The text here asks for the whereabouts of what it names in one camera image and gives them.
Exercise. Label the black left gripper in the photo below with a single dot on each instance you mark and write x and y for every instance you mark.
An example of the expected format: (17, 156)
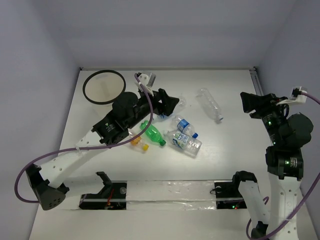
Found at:
(161, 102)

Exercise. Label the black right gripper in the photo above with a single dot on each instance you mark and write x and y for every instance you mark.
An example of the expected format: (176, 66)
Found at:
(260, 103)

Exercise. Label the small blue label bottle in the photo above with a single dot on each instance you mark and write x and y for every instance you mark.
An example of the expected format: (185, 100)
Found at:
(180, 123)

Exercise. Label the large clear plastic bottle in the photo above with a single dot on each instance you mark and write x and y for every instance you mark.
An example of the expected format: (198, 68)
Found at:
(209, 105)

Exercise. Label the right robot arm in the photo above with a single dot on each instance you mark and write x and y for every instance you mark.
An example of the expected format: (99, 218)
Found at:
(274, 217)

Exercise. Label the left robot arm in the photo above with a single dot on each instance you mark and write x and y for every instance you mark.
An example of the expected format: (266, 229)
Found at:
(52, 182)

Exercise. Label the white bin with black rim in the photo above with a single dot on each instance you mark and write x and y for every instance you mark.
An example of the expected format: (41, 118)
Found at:
(102, 88)

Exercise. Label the green plastic bottle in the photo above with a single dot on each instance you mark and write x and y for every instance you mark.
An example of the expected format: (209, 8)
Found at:
(154, 135)

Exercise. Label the orange label yellow cap bottle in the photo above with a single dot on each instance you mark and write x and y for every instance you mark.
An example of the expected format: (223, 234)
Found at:
(138, 142)

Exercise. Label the green white label bottle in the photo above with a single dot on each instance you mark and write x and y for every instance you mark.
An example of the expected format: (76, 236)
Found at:
(185, 143)

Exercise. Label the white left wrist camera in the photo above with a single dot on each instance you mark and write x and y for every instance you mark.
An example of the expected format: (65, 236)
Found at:
(147, 80)

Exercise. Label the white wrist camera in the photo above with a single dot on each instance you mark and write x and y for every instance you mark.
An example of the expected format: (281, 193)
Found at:
(296, 98)
(147, 80)

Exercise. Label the aluminium rail at table edge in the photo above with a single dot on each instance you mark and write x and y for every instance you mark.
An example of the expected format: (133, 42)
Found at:
(255, 80)

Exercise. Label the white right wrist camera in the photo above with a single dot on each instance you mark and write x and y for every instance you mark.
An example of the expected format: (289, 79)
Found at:
(296, 98)

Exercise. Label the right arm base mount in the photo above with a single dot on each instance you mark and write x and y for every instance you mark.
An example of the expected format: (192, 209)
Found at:
(227, 196)

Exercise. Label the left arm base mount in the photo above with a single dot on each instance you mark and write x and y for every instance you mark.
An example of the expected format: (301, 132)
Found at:
(112, 196)

